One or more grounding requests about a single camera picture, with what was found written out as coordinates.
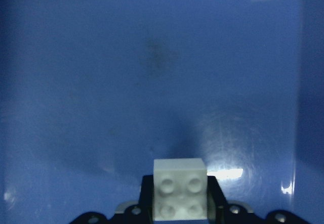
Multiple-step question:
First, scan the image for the blue plastic tray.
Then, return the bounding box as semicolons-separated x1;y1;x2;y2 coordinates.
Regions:
1;0;323;223

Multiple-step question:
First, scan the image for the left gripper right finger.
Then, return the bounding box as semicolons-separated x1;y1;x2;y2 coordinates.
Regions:
207;176;253;223

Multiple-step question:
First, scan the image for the white block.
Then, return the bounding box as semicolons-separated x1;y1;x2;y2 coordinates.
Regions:
152;158;208;221

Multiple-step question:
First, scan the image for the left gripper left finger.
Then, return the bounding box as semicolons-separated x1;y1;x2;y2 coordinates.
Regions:
115;175;154;223

